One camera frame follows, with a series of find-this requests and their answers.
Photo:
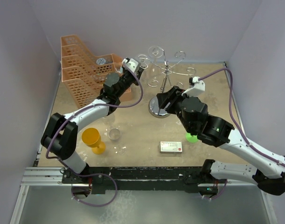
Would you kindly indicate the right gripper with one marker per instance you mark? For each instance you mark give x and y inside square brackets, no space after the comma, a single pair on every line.
[163,98]

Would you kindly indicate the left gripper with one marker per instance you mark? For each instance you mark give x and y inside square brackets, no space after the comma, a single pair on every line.
[135,80]

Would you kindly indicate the clear wine glass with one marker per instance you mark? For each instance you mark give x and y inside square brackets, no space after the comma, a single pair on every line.
[144,64]
[155,52]
[115,137]

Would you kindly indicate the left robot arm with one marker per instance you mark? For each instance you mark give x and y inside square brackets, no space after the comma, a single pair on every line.
[61,132]

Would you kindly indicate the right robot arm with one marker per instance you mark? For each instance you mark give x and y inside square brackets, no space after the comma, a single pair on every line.
[265,169]

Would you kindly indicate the chrome wine glass rack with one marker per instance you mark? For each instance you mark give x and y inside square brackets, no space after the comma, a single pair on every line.
[167,70]

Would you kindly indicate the orange plastic file organizer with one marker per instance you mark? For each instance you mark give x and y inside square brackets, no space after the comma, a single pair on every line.
[84,73]

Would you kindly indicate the small white card box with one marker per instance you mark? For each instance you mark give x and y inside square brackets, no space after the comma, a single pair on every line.
[174,147]

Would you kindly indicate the green plastic goblet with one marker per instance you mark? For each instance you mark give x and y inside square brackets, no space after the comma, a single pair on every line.
[191,138]

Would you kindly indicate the orange plastic goblet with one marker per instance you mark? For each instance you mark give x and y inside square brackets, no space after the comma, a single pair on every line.
[91,138]

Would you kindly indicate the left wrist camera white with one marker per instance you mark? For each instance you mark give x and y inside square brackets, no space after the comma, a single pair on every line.
[131,65]

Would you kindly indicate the black mounting frame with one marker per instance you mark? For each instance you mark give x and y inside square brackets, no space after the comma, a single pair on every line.
[187,179]

